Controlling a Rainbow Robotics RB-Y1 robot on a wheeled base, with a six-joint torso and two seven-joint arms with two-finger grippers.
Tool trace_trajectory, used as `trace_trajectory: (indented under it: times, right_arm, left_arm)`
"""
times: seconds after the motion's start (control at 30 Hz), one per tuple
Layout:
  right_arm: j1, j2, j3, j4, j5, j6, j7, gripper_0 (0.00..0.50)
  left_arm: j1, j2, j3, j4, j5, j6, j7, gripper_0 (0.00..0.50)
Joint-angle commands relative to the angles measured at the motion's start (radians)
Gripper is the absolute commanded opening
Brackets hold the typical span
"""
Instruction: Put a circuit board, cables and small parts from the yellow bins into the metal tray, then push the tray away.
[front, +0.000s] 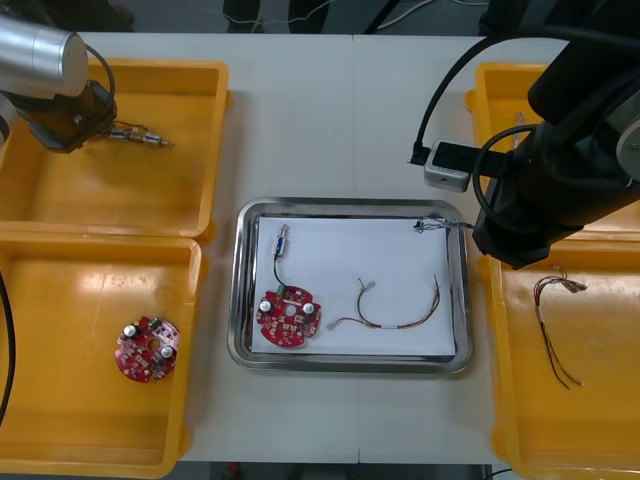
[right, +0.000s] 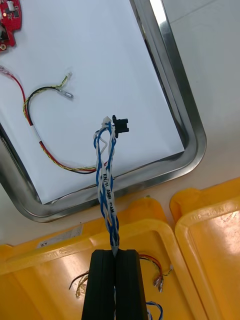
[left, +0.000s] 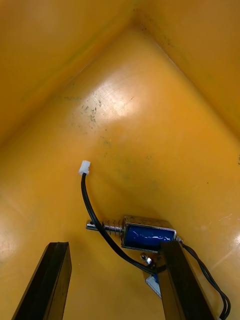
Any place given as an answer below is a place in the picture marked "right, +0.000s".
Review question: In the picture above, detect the yellow-orange plastic bin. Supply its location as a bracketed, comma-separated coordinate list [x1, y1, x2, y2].
[0, 197, 210, 320]
[169, 176, 240, 320]

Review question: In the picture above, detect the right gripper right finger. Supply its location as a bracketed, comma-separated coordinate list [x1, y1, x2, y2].
[115, 249, 148, 320]

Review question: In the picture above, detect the round red circuit board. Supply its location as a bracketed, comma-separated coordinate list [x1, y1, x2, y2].
[0, 0, 23, 52]

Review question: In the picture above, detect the steel tray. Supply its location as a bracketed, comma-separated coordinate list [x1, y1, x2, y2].
[0, 0, 208, 223]

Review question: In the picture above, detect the red black green-yellow wire harness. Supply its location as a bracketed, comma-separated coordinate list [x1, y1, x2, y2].
[0, 65, 110, 175]
[68, 253, 175, 300]

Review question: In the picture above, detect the white paper sheet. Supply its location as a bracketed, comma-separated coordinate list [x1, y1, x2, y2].
[0, 0, 186, 205]

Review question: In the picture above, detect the blue-white twisted wire harness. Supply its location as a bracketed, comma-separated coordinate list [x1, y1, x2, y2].
[92, 114, 165, 320]

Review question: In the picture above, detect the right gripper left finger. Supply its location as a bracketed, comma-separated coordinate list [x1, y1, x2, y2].
[81, 249, 116, 320]

